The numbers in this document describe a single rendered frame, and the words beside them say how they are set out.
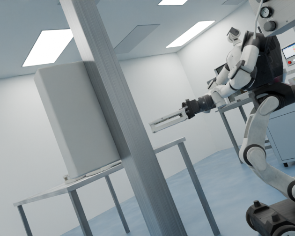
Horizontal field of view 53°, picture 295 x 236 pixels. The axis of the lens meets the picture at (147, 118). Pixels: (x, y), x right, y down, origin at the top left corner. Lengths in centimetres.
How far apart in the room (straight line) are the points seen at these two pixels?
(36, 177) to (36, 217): 65
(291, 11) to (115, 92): 65
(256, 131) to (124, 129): 144
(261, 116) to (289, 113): 180
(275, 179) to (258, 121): 38
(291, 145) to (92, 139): 336
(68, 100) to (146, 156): 22
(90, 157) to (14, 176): 473
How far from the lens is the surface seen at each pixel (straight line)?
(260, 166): 198
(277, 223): 194
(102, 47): 71
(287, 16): 109
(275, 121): 387
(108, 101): 67
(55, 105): 69
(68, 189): 191
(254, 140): 201
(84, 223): 196
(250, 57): 176
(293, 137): 385
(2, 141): 546
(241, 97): 510
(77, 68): 74
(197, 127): 776
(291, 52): 408
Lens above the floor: 92
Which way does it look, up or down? 4 degrees up
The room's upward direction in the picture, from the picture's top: 22 degrees counter-clockwise
